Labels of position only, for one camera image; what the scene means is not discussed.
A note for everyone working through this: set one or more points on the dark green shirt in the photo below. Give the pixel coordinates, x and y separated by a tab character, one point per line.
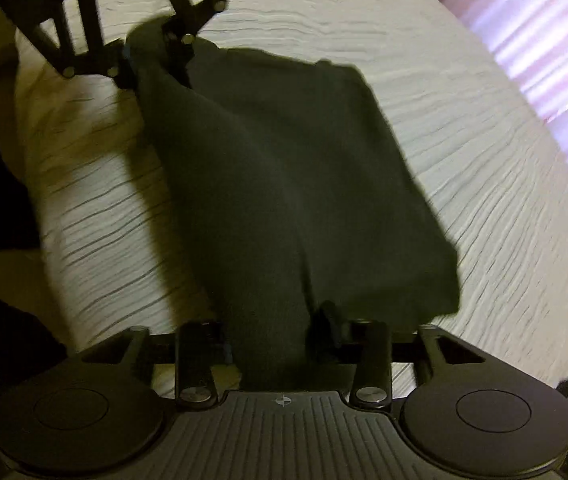
289	185

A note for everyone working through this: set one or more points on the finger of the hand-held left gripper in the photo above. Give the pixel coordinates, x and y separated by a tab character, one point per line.
123	67
183	35

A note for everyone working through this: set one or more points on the striped grey bed sheet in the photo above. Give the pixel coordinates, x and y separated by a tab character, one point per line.
464	135

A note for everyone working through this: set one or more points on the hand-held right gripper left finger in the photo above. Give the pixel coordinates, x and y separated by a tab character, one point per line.
198	352

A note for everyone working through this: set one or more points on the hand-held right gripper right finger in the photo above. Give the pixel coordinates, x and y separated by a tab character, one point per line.
334	335

